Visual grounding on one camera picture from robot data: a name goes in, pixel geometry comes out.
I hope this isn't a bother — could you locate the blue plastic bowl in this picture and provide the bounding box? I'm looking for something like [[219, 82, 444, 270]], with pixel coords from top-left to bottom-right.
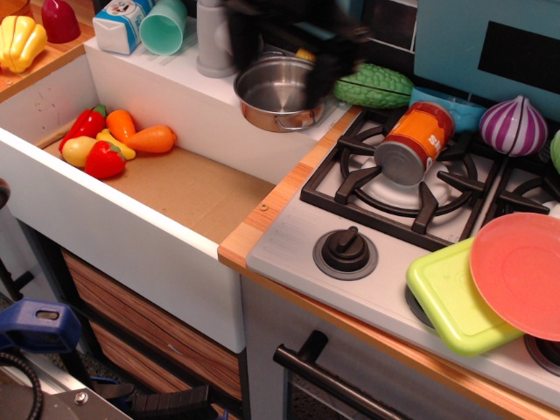
[[409, 87, 487, 133]]

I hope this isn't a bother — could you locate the black oven door handle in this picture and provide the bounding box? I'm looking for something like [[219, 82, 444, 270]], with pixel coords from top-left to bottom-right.
[[273, 330, 409, 419]]

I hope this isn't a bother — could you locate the black stove knob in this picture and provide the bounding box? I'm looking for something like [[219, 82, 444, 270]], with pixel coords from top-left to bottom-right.
[[524, 335, 560, 376], [312, 226, 379, 281]]

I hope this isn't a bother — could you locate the yellow toy corn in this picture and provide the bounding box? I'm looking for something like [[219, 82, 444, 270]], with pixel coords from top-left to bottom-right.
[[296, 48, 316, 63]]

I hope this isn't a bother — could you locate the toy milk carton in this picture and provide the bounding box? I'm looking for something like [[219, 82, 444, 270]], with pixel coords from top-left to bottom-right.
[[93, 0, 156, 55]]

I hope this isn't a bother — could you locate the lime green plastic lid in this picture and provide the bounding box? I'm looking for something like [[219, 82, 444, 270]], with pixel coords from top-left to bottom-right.
[[406, 238, 523, 357]]

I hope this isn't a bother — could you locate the stainless steel pot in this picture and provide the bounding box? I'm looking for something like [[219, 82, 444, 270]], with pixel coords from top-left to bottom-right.
[[234, 56, 328, 133]]

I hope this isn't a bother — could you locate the teal plastic cup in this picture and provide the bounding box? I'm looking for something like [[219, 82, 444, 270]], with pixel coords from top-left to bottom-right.
[[140, 0, 187, 55]]

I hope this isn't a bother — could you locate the white toy sink basin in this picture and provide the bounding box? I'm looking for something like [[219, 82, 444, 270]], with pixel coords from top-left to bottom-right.
[[1, 40, 347, 353]]

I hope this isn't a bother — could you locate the grey toy faucet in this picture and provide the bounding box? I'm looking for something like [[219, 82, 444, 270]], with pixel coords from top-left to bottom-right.
[[196, 0, 236, 79]]

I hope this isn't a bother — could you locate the purple toy onion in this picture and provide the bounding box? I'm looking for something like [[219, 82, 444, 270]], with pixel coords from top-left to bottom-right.
[[479, 95, 549, 158]]

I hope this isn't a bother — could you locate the small orange toy carrot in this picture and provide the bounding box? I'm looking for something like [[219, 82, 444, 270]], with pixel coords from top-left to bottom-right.
[[106, 109, 137, 144]]

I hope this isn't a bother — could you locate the dark red toy vegetable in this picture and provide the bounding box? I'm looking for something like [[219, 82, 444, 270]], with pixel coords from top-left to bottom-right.
[[41, 0, 81, 44]]

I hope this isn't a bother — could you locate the red toy bell pepper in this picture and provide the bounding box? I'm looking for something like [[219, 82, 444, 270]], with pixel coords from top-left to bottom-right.
[[84, 141, 127, 179]]

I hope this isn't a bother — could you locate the yellow toy potato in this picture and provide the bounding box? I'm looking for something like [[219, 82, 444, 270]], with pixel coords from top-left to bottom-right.
[[61, 136, 96, 168]]

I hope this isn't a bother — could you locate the large orange toy carrot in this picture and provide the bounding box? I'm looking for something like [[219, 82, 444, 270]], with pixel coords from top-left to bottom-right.
[[124, 125, 177, 153]]

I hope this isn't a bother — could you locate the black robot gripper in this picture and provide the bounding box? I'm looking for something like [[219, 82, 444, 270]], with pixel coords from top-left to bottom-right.
[[225, 1, 369, 109]]

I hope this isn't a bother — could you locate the orange toy soup can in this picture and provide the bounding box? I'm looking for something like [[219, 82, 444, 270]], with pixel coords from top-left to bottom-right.
[[374, 101, 455, 186]]

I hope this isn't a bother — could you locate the black cable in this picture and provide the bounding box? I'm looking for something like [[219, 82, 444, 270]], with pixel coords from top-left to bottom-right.
[[0, 352, 45, 420]]

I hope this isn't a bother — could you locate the black stove grate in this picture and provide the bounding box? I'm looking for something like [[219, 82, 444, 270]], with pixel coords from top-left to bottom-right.
[[300, 108, 559, 251]]

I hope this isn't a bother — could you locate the yellow toy bell pepper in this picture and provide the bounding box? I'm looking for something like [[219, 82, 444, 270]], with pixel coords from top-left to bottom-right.
[[1, 16, 47, 74]]

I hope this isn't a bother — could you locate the green toy at right edge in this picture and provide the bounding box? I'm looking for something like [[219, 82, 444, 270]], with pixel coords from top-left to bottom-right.
[[549, 130, 560, 172]]

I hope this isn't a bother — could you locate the red toy chili pepper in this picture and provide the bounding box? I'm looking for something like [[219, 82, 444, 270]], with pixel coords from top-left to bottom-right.
[[59, 105, 107, 151]]

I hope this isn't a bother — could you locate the blue clamp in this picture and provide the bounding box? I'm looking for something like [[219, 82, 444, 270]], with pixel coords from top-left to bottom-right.
[[1, 298, 82, 354]]

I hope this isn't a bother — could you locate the green toy bitter gourd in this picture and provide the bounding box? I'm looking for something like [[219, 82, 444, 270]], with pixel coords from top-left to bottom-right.
[[332, 63, 415, 109]]

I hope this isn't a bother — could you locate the pink plastic plate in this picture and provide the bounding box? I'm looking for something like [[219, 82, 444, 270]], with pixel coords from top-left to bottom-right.
[[470, 213, 559, 341]]

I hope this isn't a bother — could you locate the yellow toy banana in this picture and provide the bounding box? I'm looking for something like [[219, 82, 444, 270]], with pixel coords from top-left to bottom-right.
[[95, 129, 137, 160]]

